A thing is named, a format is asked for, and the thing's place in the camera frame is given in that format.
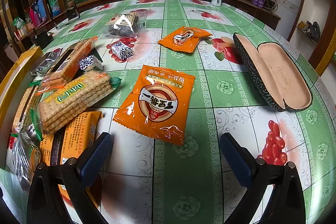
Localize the clear dried fruit packet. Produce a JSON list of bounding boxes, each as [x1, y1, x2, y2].
[[108, 10, 148, 39]]

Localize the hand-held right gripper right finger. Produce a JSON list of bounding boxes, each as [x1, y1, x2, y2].
[[219, 132, 310, 224]]

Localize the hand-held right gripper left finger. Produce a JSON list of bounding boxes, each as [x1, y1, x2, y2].
[[26, 132, 114, 224]]

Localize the blue bag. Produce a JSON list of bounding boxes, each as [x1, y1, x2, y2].
[[35, 0, 48, 21]]

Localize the big orange barcode packet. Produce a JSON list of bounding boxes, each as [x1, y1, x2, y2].
[[39, 111, 103, 209]]

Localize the green white bag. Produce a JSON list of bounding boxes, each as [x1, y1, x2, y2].
[[13, 16, 27, 31]]

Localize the small orange snack packet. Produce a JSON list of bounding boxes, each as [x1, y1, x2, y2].
[[157, 26, 213, 55]]

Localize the large-print orange snack packet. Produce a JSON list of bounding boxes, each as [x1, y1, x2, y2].
[[113, 65, 196, 146]]

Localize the green label cracker pack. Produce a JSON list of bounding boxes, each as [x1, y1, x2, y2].
[[31, 70, 122, 135]]

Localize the fruit print tablecloth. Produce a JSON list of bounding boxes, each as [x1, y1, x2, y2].
[[0, 0, 336, 224]]

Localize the silver foil snack packet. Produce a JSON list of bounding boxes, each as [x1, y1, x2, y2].
[[11, 130, 43, 189]]

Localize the open patterned glasses case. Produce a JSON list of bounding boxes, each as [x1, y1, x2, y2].
[[233, 32, 314, 112]]

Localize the orange wrapper cracker pack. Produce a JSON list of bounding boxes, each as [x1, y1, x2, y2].
[[41, 36, 99, 90]]

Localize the crumpled silver foil packet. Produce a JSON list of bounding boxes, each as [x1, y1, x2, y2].
[[30, 49, 64, 77]]

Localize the clear cracker pack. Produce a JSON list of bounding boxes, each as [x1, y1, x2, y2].
[[13, 84, 40, 135]]

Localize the blue white patterned candy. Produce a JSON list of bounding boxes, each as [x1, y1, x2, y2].
[[111, 41, 133, 61], [79, 54, 103, 71]]

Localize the dark shoes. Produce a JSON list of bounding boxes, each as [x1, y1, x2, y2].
[[299, 20, 321, 40]]

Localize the small black device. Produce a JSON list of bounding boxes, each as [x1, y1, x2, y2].
[[66, 4, 80, 20]]

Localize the yellow cardboard box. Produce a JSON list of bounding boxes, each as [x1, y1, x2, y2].
[[0, 46, 44, 170]]

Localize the black box device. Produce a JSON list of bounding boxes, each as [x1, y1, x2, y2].
[[32, 29, 53, 47]]

